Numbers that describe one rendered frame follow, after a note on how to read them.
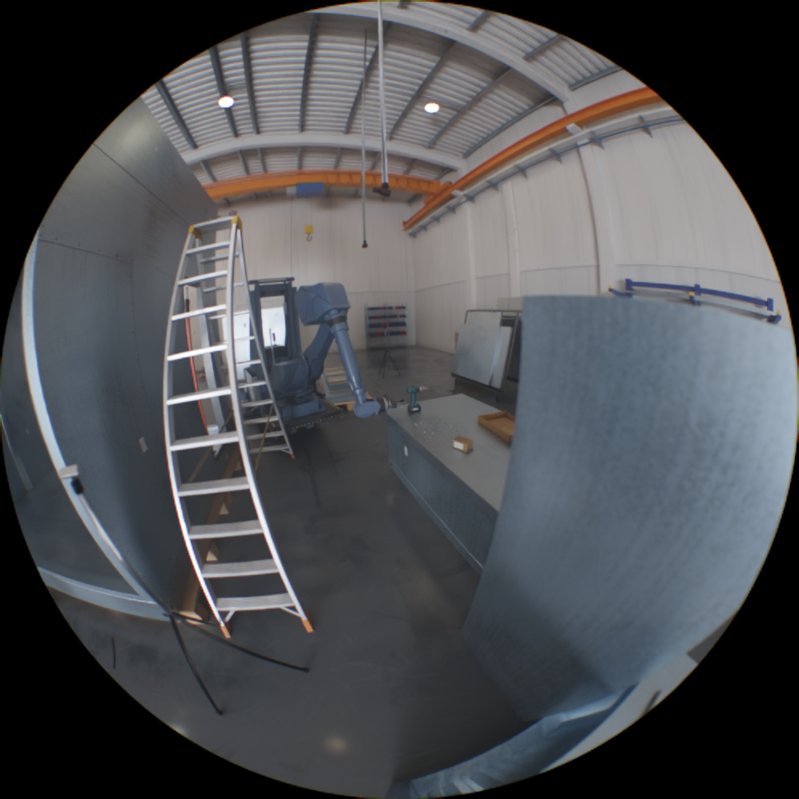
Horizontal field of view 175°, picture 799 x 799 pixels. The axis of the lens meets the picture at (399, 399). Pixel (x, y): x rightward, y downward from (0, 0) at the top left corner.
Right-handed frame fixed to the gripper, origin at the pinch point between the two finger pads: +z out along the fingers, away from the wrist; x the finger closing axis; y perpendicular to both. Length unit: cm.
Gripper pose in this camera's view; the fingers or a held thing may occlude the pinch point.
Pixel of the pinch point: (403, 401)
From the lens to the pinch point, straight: 238.2
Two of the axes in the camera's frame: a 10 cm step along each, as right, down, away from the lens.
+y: 0.4, 9.5, 3.1
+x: 3.4, 2.8, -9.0
